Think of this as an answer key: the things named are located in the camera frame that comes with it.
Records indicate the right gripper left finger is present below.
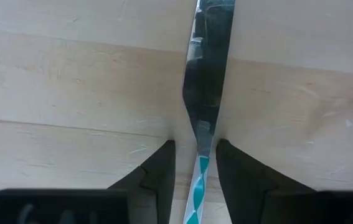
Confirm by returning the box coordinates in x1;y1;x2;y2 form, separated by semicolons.
107;139;176;224

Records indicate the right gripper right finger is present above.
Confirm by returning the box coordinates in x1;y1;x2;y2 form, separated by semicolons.
215;138;316;224

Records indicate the knife with teal patterned handle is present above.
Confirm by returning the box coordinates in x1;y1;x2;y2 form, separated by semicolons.
182;0;236;224

